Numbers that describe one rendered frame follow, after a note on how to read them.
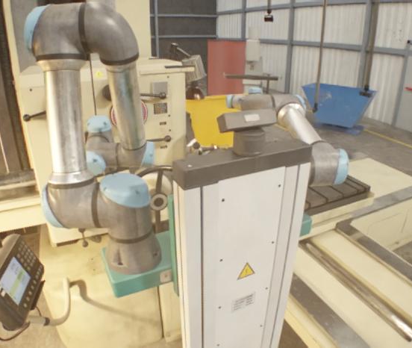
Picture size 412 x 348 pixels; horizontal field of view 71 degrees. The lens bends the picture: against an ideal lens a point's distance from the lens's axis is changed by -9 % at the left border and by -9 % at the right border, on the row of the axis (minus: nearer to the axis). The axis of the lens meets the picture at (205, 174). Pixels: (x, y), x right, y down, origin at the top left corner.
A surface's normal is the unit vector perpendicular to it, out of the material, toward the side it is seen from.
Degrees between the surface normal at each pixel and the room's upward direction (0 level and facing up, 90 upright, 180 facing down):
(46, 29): 80
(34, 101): 90
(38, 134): 90
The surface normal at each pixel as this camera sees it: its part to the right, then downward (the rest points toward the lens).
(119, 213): 0.04, 0.40
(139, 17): 0.41, 0.37
